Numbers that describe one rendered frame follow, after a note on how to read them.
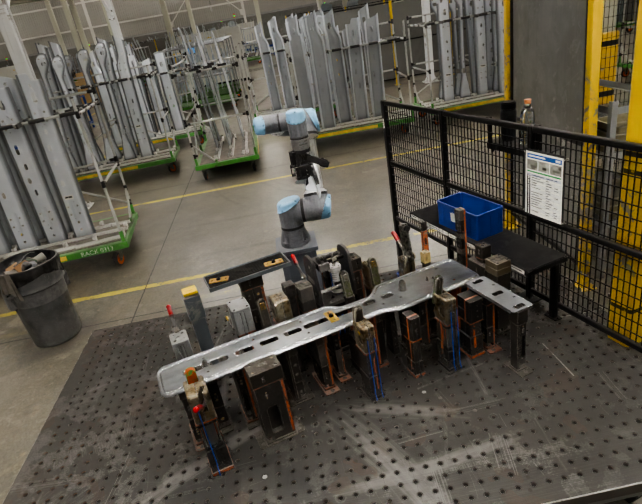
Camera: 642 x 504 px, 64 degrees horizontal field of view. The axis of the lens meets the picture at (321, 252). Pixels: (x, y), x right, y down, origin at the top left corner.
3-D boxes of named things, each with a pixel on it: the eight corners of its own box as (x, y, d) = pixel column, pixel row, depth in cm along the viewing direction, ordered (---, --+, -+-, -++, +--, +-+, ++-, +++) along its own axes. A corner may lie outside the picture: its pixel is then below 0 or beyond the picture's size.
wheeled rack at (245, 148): (262, 171, 796) (236, 51, 721) (199, 184, 791) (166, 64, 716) (259, 144, 969) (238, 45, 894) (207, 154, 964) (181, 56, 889)
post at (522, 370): (521, 378, 202) (522, 317, 190) (502, 363, 212) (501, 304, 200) (534, 371, 204) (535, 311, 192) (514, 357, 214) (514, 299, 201)
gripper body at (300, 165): (292, 178, 213) (286, 150, 208) (310, 172, 216) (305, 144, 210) (298, 182, 206) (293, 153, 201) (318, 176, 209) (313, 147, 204)
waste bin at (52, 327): (16, 360, 412) (-25, 282, 381) (41, 324, 461) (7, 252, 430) (78, 347, 414) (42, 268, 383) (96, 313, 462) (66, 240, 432)
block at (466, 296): (470, 361, 216) (468, 305, 204) (454, 348, 226) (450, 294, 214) (488, 353, 219) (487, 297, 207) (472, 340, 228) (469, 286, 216)
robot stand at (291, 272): (289, 302, 284) (275, 237, 267) (325, 295, 285) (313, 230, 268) (291, 322, 266) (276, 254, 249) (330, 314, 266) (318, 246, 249)
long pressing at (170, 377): (163, 405, 179) (161, 401, 178) (155, 370, 198) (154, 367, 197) (483, 277, 220) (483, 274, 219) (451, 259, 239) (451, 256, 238)
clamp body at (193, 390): (212, 483, 181) (184, 405, 166) (203, 455, 194) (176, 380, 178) (240, 470, 184) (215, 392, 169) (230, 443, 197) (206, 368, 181)
